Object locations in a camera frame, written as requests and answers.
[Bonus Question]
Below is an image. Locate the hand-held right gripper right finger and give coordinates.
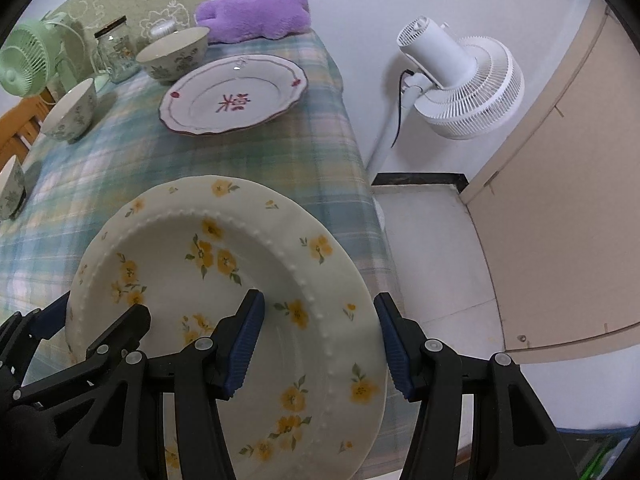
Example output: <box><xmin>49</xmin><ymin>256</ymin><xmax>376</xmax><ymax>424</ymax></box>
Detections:
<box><xmin>374</xmin><ymin>293</ymin><xmax>576</xmax><ymax>480</ymax></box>

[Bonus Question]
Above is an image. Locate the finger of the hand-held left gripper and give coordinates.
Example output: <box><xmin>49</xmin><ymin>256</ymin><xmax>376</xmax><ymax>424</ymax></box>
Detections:
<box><xmin>0</xmin><ymin>292</ymin><xmax>71</xmax><ymax>361</ymax></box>
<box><xmin>15</xmin><ymin>304</ymin><xmax>152</xmax><ymax>396</ymax></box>

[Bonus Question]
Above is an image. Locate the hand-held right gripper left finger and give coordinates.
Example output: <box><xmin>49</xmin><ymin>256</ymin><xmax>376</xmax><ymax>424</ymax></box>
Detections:
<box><xmin>57</xmin><ymin>289</ymin><xmax>266</xmax><ymax>480</ymax></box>

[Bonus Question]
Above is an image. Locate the yellow flower cream plate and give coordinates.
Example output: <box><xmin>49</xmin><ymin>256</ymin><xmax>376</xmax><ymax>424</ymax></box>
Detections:
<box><xmin>65</xmin><ymin>175</ymin><xmax>388</xmax><ymax>480</ymax></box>

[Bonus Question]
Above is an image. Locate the green floral ceramic bowl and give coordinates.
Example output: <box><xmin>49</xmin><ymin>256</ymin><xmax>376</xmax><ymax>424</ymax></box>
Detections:
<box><xmin>136</xmin><ymin>26</ymin><xmax>210</xmax><ymax>83</ymax></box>
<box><xmin>39</xmin><ymin>77</ymin><xmax>98</xmax><ymax>143</ymax></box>

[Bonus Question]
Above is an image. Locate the white plate red pattern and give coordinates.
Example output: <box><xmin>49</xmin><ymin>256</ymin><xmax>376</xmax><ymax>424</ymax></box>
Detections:
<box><xmin>159</xmin><ymin>54</ymin><xmax>308</xmax><ymax>137</ymax></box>

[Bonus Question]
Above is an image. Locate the floral bowl left edge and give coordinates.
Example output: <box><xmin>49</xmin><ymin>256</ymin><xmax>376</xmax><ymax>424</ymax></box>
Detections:
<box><xmin>0</xmin><ymin>155</ymin><xmax>27</xmax><ymax>221</ymax></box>

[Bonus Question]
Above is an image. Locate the black door threshold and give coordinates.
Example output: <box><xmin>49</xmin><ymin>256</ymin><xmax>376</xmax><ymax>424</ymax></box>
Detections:
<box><xmin>371</xmin><ymin>172</ymin><xmax>468</xmax><ymax>191</ymax></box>

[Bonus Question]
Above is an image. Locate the wooden chair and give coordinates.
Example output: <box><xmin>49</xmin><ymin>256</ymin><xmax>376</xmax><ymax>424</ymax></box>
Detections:
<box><xmin>0</xmin><ymin>92</ymin><xmax>56</xmax><ymax>161</ymax></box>

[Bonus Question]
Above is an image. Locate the plaid tablecloth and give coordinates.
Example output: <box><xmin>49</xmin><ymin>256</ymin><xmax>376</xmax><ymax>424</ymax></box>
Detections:
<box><xmin>0</xmin><ymin>27</ymin><xmax>426</xmax><ymax>480</ymax></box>

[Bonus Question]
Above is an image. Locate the beige door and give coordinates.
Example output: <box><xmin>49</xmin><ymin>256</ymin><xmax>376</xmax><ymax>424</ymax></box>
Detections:
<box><xmin>460</xmin><ymin>0</ymin><xmax>640</xmax><ymax>366</ymax></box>

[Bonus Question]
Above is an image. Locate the green desk fan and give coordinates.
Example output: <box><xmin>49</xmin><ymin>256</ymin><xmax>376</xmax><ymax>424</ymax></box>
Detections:
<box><xmin>0</xmin><ymin>14</ymin><xmax>108</xmax><ymax>106</ymax></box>

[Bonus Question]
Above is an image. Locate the glass mason jar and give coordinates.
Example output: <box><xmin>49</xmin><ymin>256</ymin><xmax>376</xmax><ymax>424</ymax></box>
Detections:
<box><xmin>94</xmin><ymin>17</ymin><xmax>140</xmax><ymax>83</ymax></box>

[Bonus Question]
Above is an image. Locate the white standing fan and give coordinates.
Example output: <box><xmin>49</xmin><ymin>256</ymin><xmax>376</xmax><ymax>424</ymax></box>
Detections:
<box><xmin>367</xmin><ymin>16</ymin><xmax>526</xmax><ymax>173</ymax></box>

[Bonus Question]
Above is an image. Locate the small glass cup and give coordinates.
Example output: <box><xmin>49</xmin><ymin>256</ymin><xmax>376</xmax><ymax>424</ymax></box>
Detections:
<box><xmin>147</xmin><ymin>20</ymin><xmax>178</xmax><ymax>41</ymax></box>

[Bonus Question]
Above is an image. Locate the purple plush toy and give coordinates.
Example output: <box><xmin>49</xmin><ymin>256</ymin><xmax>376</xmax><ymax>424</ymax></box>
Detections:
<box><xmin>194</xmin><ymin>0</ymin><xmax>311</xmax><ymax>44</ymax></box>

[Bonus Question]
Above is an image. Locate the black fan cable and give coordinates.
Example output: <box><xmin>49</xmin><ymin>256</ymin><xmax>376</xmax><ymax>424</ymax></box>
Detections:
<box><xmin>389</xmin><ymin>69</ymin><xmax>416</xmax><ymax>148</ymax></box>

